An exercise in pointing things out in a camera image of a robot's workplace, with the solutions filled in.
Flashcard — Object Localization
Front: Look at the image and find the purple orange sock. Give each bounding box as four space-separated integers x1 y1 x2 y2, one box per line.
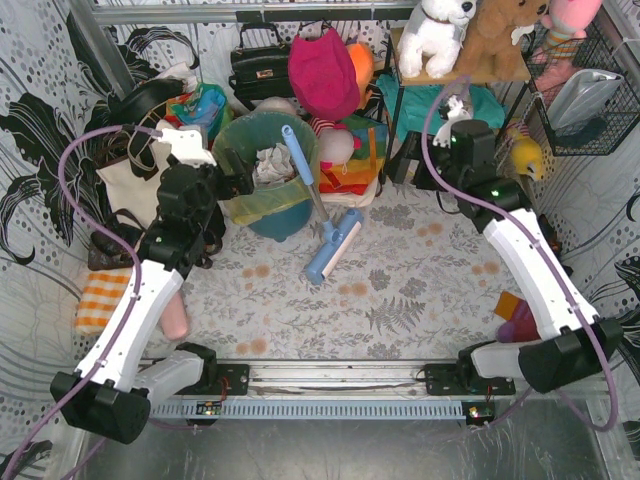
494 291 540 343

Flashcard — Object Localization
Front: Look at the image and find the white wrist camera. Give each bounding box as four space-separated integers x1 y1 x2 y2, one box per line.
158 128 217 168
432 95 473 148

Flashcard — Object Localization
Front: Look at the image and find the blue floor mop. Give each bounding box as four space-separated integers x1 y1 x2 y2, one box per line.
281 124 364 285

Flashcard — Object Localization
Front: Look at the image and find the pink plush toy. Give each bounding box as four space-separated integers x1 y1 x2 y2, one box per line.
531 0 602 92

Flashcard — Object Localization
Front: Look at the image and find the colourful printed bag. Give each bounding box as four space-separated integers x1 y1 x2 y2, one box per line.
164 83 234 145

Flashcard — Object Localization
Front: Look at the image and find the pink white plush doll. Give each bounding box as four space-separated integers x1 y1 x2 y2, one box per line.
308 117 362 170

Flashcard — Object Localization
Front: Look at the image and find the brown teddy bear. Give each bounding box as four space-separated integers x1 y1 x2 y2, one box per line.
455 0 549 81

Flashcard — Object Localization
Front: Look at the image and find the rainbow striped bag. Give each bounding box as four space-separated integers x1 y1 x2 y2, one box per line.
318 115 388 196

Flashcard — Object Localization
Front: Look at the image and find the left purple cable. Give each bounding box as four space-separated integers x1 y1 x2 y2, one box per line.
0 124 166 480

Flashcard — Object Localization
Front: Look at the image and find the orange checkered cloth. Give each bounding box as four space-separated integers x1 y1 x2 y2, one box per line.
74 268 132 335

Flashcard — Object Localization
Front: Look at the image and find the cream canvas tote bag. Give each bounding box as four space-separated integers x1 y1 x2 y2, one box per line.
94 132 170 228

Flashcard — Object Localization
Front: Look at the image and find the pink rolled towel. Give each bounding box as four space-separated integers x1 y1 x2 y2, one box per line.
160 292 189 341

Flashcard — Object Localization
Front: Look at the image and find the cream plush sheep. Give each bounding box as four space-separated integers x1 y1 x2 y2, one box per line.
255 96 298 116

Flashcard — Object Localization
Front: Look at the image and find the white plush dog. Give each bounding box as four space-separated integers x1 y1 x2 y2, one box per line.
398 0 477 79

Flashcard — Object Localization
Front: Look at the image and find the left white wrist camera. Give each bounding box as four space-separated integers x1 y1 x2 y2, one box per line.
158 128 217 168

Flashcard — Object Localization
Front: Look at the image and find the black wire basket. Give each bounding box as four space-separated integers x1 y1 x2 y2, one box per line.
522 22 639 156

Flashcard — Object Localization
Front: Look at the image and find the magenta fabric hat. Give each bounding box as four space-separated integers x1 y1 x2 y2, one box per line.
288 28 360 122

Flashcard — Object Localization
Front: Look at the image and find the yellow trash bag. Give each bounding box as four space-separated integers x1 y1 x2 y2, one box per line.
212 111 320 225

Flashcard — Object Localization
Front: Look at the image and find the orange plush toy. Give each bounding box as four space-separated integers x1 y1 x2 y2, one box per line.
347 43 374 100

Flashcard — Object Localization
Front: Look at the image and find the yellow plush duck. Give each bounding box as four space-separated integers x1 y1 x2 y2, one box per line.
507 124 544 181

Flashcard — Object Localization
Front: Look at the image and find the crumpled paper trash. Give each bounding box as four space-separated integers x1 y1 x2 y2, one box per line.
253 143 296 187

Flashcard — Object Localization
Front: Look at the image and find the teal folded cloth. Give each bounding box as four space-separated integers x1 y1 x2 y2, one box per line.
376 74 505 142

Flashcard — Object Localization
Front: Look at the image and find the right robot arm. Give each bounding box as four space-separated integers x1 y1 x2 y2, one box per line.
386 119 622 394

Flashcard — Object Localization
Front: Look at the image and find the teal trash bin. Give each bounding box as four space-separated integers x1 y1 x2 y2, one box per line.
211 111 321 243

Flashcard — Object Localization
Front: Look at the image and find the aluminium front rail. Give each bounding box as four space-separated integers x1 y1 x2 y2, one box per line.
139 357 611 401

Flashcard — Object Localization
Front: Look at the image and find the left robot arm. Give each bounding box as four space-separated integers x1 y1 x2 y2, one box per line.
50 160 253 444

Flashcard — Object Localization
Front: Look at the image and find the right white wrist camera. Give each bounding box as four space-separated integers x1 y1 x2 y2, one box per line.
432 95 473 148

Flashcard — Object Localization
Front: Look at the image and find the silver foil pouch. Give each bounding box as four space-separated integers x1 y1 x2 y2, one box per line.
547 69 625 130

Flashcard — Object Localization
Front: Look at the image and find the black leather handbag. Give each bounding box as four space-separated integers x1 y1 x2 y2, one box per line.
228 22 295 111

